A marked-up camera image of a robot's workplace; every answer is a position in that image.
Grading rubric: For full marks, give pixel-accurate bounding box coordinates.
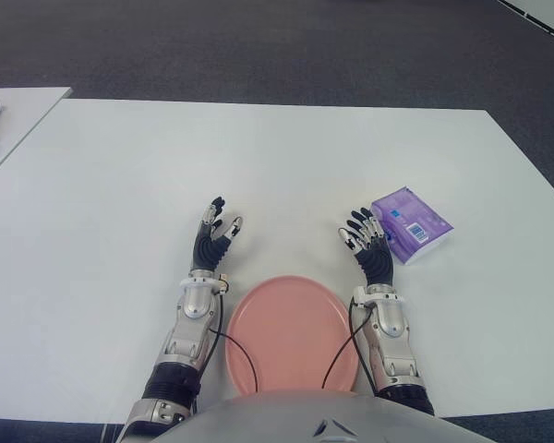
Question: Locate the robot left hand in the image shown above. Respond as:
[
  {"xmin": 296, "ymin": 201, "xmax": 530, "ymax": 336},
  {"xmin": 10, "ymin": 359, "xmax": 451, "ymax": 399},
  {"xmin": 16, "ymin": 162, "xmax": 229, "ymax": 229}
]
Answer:
[{"xmin": 189, "ymin": 196, "xmax": 245, "ymax": 277}]

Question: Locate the white distant table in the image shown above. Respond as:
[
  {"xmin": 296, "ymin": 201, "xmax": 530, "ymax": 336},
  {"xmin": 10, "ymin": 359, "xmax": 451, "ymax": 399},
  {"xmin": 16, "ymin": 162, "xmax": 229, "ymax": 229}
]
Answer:
[{"xmin": 496, "ymin": 0, "xmax": 554, "ymax": 45}]

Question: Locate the grey robot torso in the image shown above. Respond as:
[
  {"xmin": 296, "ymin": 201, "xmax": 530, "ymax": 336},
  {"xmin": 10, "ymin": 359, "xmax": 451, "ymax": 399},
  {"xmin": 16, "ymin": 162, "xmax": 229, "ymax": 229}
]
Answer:
[{"xmin": 151, "ymin": 389, "xmax": 490, "ymax": 443}]

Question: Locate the purple tissue paper pack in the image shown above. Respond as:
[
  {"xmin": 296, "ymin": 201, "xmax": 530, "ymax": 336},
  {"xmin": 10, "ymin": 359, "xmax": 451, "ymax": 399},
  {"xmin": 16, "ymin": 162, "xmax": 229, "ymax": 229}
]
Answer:
[{"xmin": 370, "ymin": 186, "xmax": 455, "ymax": 267}]

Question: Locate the pink round plate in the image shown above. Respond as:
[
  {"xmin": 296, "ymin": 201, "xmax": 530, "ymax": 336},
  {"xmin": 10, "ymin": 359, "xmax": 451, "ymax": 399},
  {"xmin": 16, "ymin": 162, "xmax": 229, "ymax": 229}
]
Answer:
[{"xmin": 224, "ymin": 275, "xmax": 361, "ymax": 399}]

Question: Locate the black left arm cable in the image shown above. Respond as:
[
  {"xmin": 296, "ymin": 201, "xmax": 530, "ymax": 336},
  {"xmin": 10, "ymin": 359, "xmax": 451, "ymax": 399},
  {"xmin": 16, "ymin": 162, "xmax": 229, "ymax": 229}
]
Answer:
[{"xmin": 207, "ymin": 281, "xmax": 259, "ymax": 398}]

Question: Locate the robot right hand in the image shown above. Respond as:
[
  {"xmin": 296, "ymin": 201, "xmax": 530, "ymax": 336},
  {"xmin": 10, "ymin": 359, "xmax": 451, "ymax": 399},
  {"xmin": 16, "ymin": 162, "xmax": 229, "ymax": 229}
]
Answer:
[{"xmin": 335, "ymin": 206, "xmax": 396, "ymax": 287}]

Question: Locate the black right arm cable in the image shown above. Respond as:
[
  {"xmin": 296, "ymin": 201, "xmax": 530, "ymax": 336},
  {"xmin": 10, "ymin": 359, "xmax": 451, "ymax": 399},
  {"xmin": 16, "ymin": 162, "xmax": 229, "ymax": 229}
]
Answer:
[{"xmin": 319, "ymin": 294, "xmax": 379, "ymax": 396}]

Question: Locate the white side table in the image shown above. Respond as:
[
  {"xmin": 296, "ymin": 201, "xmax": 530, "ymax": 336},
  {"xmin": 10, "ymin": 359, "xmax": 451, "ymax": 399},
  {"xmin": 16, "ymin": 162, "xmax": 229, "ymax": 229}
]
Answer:
[{"xmin": 0, "ymin": 86, "xmax": 72, "ymax": 186}]

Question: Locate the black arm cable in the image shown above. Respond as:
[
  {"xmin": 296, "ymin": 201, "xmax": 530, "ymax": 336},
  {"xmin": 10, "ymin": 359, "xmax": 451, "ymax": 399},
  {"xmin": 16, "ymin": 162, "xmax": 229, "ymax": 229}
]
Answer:
[
  {"xmin": 319, "ymin": 294, "xmax": 379, "ymax": 396},
  {"xmin": 207, "ymin": 281, "xmax": 259, "ymax": 398}
]

